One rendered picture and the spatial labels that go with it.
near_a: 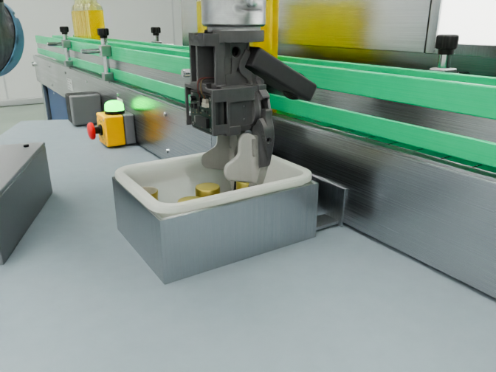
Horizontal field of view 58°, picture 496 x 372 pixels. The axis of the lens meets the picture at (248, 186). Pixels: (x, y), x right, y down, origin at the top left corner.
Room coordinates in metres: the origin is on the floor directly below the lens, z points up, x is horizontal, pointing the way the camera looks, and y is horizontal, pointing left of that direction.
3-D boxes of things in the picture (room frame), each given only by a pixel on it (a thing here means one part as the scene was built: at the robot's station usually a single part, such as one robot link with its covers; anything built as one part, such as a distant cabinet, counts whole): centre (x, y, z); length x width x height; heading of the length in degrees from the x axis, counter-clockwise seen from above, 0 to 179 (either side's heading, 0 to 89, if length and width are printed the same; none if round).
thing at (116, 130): (1.04, 0.31, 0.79); 0.07 x 0.07 x 0.07; 33
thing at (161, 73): (1.47, 0.52, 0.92); 1.75 x 0.01 x 0.08; 33
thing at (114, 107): (1.04, 0.31, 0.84); 0.04 x 0.04 x 0.03
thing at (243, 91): (0.56, 0.02, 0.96); 0.09 x 0.08 x 0.12; 123
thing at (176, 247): (0.58, 0.02, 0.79); 0.27 x 0.17 x 0.08; 123
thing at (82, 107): (1.28, 0.47, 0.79); 0.08 x 0.08 x 0.08; 33
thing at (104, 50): (1.19, 0.39, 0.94); 0.07 x 0.04 x 0.13; 123
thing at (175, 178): (0.56, 0.05, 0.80); 0.22 x 0.17 x 0.09; 123
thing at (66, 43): (1.58, 0.64, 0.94); 0.07 x 0.04 x 0.13; 123
